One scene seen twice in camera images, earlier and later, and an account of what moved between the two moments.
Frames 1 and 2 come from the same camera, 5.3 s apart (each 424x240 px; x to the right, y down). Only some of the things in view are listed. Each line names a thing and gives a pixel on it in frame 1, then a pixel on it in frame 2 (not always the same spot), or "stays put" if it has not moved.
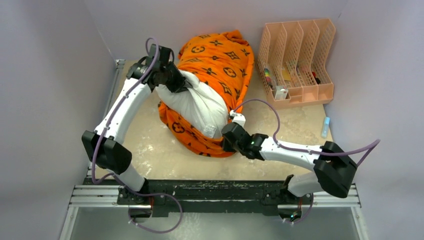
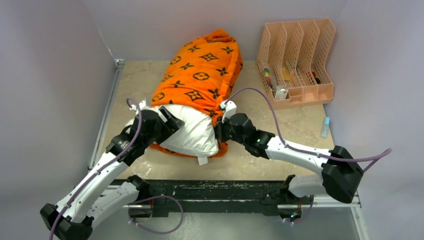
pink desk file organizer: [296, 61] stays put
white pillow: [198, 105] -> [196, 138]
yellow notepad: [286, 75] stays put
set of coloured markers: [268, 77] stays put
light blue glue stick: [325, 130] stays put
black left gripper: [180, 82] -> [172, 124]
